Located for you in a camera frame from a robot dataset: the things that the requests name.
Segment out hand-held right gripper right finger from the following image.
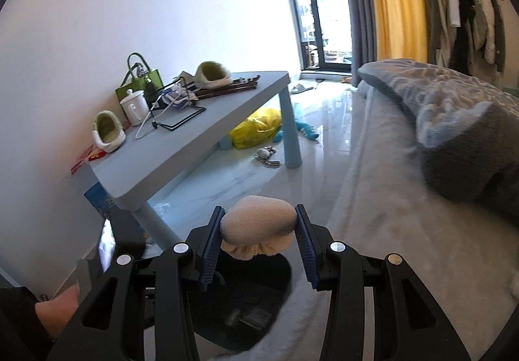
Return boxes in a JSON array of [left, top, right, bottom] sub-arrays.
[[294, 204, 471, 361]]

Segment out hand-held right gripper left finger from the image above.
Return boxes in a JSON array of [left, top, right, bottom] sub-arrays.
[[46, 205, 226, 361]]

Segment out beige mesh cloth puff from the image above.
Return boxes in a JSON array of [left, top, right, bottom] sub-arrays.
[[220, 196, 296, 261]]

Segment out person's left forearm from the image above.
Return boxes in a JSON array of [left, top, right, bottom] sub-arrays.
[[0, 286, 53, 357]]

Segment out person's left hand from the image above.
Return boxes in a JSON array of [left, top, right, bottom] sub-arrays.
[[34, 284, 82, 339]]

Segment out blue printed bag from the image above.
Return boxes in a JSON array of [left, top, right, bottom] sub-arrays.
[[84, 182, 122, 219]]

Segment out white clothes hanger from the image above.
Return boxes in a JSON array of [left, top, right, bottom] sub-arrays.
[[135, 93, 191, 139]]

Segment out light blue low table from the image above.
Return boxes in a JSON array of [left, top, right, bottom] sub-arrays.
[[83, 71, 303, 248]]

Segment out green fluffy slipper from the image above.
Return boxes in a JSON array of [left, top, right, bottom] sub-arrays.
[[195, 61, 233, 88], [92, 110, 126, 153]]

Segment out small grey plush toy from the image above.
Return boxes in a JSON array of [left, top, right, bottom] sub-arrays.
[[253, 146, 281, 168]]

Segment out blue plush toy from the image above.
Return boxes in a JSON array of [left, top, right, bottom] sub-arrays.
[[272, 118, 322, 143]]

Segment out white lidded pitcher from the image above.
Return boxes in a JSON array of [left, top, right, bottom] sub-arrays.
[[120, 89, 149, 126]]

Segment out yellow plastic bag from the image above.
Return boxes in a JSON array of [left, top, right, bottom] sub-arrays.
[[230, 108, 282, 151]]

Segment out green felt handbag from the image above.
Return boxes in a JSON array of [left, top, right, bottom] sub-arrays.
[[115, 53, 163, 106]]

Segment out blue white tissue pack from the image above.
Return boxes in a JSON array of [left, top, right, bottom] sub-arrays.
[[160, 87, 191, 108]]

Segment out dark wooden sticks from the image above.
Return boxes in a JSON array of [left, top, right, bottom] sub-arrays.
[[190, 76, 261, 100]]

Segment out grey blue fleece blanket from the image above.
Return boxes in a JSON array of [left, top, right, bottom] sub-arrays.
[[357, 58, 519, 209]]

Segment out yellow curtain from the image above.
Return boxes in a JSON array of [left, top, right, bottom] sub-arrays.
[[360, 0, 429, 63]]

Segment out row of hanging clothes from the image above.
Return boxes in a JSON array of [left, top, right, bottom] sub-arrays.
[[422, 0, 507, 78]]

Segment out black wire stand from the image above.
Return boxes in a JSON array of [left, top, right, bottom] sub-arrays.
[[144, 77, 207, 132]]

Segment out black balcony door frame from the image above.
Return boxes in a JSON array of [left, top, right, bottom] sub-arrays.
[[280, 0, 353, 73]]

